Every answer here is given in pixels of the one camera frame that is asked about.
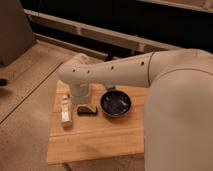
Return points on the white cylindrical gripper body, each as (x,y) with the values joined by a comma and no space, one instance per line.
(80,94)

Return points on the dark eraser block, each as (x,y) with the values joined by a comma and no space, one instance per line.
(84,110)

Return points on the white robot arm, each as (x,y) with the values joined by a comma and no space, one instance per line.
(178,111)

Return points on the dark round bowl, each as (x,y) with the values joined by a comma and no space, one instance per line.
(115,103)

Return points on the wooden cutting board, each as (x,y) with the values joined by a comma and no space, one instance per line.
(99,136)

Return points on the grey chair corner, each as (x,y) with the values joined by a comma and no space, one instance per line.
(16,35)

